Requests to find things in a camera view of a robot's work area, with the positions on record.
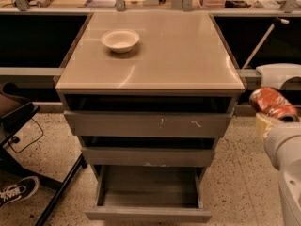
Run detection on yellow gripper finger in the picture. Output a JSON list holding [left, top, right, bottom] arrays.
[[256, 112, 282, 142]]

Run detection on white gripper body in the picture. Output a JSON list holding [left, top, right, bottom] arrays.
[[264, 122, 301, 170]]

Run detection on red coke can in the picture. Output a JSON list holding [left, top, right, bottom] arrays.
[[249, 87, 299, 122]]

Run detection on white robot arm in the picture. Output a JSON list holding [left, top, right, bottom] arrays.
[[256, 113, 301, 226]]

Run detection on grey drawer cabinet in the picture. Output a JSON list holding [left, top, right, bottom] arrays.
[[52, 10, 247, 174]]

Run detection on grey bottom drawer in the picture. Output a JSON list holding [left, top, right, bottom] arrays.
[[85, 166, 212, 223]]

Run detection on grey drawer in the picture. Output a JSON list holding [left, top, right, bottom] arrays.
[[85, 166, 212, 223], [64, 96, 233, 138], [79, 136, 216, 167]]

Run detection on grey middle drawer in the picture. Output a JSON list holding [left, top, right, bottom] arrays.
[[79, 136, 216, 167]]

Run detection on grey top drawer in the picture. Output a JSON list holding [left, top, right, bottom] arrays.
[[64, 96, 233, 138]]

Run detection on white stick with black tip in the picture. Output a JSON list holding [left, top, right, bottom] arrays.
[[243, 17, 290, 69]]

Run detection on white bowl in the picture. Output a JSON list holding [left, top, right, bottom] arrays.
[[101, 29, 140, 54]]

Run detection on black and white sneaker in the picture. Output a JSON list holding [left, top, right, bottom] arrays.
[[0, 176, 40, 207]]

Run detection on black chair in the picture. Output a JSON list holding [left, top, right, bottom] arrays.
[[0, 82, 88, 226]]

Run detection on black floor cable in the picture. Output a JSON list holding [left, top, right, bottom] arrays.
[[7, 117, 44, 154]]

